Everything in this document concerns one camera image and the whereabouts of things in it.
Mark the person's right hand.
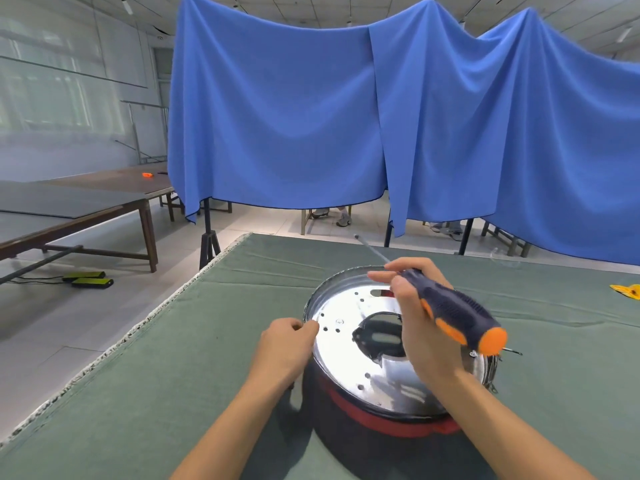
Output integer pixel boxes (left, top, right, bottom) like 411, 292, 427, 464
367, 257, 482, 391

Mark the person's left hand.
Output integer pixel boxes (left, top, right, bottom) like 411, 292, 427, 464
247, 317, 321, 391

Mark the black red rice cooker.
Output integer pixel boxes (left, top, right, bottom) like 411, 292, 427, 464
292, 265, 502, 480

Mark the blue orange handled screwdriver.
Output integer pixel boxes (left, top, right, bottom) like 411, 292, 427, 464
354, 235, 509, 357

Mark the person's right forearm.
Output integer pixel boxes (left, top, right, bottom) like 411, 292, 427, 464
427, 374, 603, 480

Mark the person's left forearm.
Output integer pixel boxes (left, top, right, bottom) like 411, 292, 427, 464
170, 377, 303, 480

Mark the clear plastic piece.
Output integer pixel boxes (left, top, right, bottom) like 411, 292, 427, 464
489, 247, 521, 268

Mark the black tripod stand pole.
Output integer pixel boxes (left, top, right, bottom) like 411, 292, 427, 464
199, 197, 222, 271

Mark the green table cloth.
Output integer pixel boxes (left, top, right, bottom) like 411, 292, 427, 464
0, 233, 640, 480

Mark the blue hanging cloth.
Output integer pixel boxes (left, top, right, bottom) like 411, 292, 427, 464
368, 0, 640, 266
167, 0, 389, 225

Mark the brown wooden table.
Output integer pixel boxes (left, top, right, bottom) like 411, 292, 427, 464
39, 164, 234, 223
0, 181, 160, 273

